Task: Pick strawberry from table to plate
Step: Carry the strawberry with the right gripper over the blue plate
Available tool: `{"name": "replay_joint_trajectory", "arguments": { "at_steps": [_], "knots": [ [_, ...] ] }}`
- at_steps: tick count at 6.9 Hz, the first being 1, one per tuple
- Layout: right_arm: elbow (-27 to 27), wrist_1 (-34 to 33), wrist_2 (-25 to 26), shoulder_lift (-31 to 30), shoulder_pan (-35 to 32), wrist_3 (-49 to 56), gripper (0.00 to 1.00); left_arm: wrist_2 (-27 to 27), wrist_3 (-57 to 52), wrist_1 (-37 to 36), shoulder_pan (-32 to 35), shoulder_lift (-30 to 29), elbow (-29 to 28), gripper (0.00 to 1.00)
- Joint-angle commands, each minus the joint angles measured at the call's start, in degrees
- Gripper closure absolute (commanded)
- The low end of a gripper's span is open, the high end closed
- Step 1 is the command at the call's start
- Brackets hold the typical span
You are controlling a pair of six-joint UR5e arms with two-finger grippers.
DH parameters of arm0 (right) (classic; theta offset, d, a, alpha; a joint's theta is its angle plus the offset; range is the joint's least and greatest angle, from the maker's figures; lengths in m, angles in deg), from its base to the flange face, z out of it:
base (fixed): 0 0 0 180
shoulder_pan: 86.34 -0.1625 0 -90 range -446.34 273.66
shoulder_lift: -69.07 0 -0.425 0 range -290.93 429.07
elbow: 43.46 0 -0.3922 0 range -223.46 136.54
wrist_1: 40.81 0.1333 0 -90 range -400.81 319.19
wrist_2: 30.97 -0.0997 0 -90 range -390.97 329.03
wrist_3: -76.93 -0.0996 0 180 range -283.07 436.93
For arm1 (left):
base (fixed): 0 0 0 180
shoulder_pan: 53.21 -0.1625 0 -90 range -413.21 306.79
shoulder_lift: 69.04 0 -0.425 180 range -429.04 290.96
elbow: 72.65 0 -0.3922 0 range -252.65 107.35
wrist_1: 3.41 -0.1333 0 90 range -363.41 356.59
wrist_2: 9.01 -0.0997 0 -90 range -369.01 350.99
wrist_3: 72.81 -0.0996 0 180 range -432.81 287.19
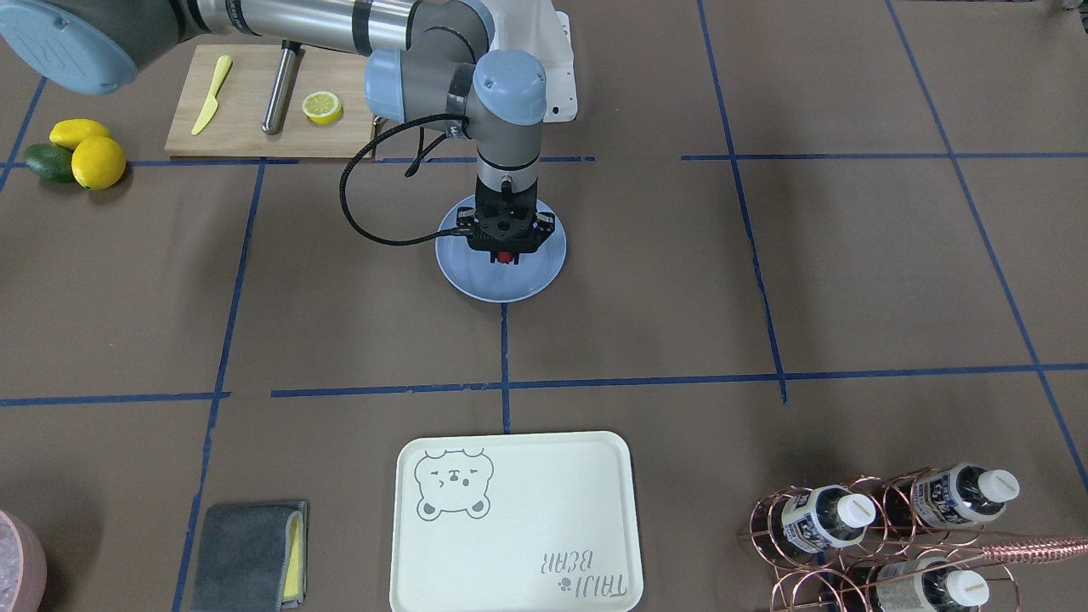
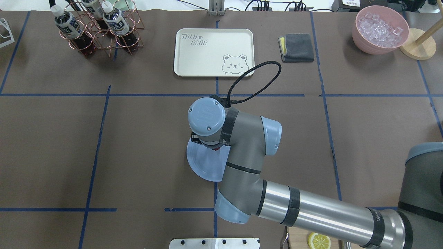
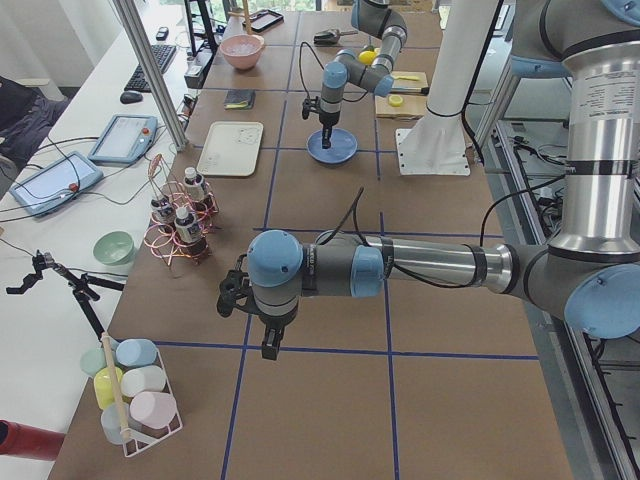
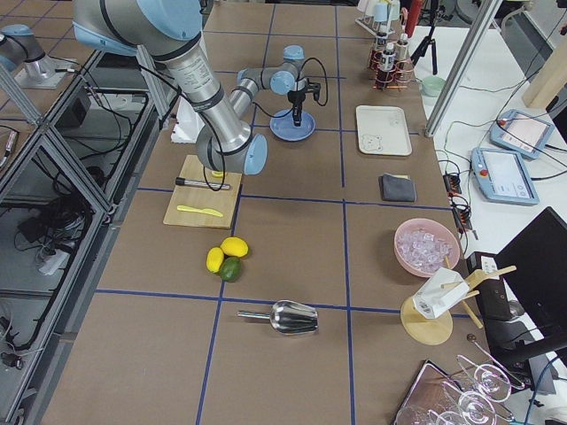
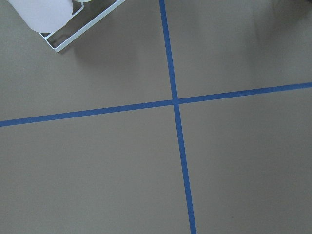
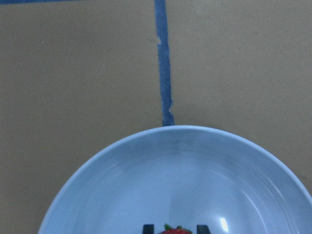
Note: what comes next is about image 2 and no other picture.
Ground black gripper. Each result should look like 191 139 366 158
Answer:
190 132 222 149

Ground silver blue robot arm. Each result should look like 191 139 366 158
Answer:
187 97 442 249

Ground blue round plate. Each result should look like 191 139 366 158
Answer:
187 140 230 182

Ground cream bear tray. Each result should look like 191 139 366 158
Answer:
173 28 255 77

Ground grey folded cloth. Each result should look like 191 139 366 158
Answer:
278 33 314 63

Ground wooden cutting board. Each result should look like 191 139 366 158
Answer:
287 227 340 249

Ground dark tea bottle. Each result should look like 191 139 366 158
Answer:
51 5 96 56
81 0 104 19
101 1 139 54

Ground lemon half slice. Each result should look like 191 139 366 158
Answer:
307 233 331 249

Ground pink bowl with ice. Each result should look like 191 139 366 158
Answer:
352 5 409 55

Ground wooden stand base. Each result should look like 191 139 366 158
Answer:
400 19 443 60

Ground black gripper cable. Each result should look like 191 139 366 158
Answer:
227 61 282 105

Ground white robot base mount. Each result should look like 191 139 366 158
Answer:
169 238 261 249

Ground copper wire bottle rack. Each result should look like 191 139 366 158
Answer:
60 0 145 58

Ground white wire cup rack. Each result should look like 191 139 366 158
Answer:
0 18 15 48

